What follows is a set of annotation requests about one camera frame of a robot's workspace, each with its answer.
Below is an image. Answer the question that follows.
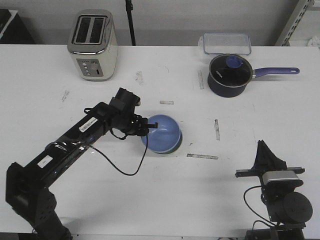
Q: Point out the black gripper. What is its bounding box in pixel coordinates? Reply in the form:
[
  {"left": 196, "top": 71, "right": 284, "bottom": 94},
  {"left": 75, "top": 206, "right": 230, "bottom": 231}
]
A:
[
  {"left": 117, "top": 113, "right": 159, "bottom": 137},
  {"left": 235, "top": 140, "right": 305, "bottom": 200}
]

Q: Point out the blue bowl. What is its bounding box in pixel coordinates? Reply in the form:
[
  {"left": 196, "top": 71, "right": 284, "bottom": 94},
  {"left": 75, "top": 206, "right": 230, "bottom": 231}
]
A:
[{"left": 141, "top": 114, "right": 182, "bottom": 154}]

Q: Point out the green bowl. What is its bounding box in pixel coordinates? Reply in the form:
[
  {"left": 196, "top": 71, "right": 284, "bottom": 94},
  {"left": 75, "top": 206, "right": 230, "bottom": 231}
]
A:
[{"left": 164, "top": 132, "right": 183, "bottom": 155}]

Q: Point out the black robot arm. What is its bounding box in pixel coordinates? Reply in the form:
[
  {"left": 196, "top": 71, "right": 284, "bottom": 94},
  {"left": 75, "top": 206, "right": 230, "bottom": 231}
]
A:
[
  {"left": 5, "top": 88, "right": 158, "bottom": 240},
  {"left": 235, "top": 140, "right": 313, "bottom": 240}
]

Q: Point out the dark blue saucepan with lid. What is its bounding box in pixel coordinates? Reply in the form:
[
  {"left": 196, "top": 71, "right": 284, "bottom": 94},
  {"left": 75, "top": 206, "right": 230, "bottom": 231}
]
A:
[{"left": 207, "top": 53, "right": 300, "bottom": 98}]

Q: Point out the cream two-slot toaster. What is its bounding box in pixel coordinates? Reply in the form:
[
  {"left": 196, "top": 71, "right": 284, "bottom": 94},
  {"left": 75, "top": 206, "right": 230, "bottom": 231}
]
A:
[{"left": 67, "top": 9, "right": 118, "bottom": 82}]

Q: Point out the clear plastic food container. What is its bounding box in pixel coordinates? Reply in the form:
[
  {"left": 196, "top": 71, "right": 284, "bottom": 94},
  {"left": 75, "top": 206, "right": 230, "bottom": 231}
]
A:
[{"left": 198, "top": 32, "right": 252, "bottom": 55}]

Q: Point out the black tripod pole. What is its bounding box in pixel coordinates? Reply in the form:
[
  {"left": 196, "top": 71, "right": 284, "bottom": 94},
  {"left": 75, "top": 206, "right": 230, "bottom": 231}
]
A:
[{"left": 125, "top": 0, "right": 136, "bottom": 46}]

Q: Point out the white metal shelf rail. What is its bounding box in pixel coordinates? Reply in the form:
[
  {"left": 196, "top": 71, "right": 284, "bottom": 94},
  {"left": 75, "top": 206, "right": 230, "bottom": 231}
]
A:
[{"left": 274, "top": 0, "right": 320, "bottom": 47}]

